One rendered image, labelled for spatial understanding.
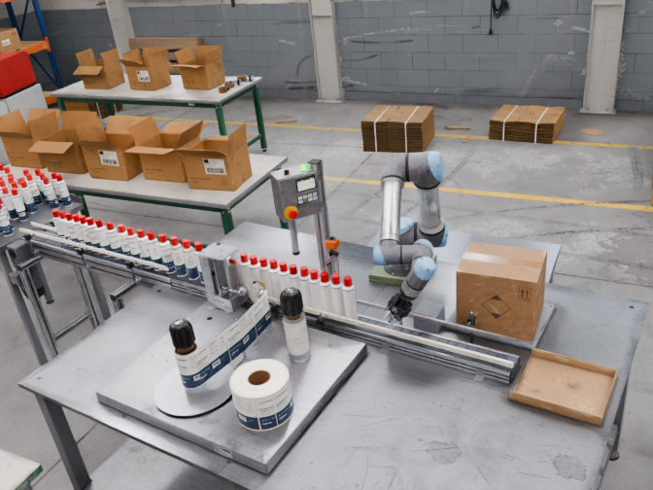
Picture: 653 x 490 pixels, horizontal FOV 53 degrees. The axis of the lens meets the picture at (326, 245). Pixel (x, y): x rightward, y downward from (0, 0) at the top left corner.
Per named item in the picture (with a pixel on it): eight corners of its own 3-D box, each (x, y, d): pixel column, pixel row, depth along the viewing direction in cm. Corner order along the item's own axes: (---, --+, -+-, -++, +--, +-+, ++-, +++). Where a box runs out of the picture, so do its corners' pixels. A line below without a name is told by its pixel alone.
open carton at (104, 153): (78, 183, 464) (62, 132, 446) (119, 159, 499) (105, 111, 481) (121, 187, 449) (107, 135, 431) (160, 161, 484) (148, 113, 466)
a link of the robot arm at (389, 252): (378, 148, 263) (370, 258, 242) (405, 147, 261) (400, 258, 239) (382, 164, 273) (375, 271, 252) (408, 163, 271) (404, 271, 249)
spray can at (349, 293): (342, 321, 270) (338, 278, 260) (350, 314, 273) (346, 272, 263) (353, 325, 267) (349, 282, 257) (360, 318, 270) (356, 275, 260)
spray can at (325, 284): (321, 317, 274) (315, 275, 264) (326, 310, 278) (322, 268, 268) (331, 320, 271) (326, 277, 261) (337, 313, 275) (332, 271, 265)
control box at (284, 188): (275, 214, 270) (268, 171, 261) (313, 203, 276) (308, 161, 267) (284, 224, 262) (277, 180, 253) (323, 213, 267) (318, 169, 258)
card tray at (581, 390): (509, 399, 228) (509, 390, 226) (531, 356, 247) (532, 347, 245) (601, 426, 213) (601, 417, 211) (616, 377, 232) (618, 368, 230)
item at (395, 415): (18, 386, 265) (17, 383, 264) (245, 224, 373) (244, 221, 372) (548, 631, 160) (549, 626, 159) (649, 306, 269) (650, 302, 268)
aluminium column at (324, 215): (324, 303, 291) (306, 162, 259) (329, 297, 295) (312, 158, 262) (332, 305, 289) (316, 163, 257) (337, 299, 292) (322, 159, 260)
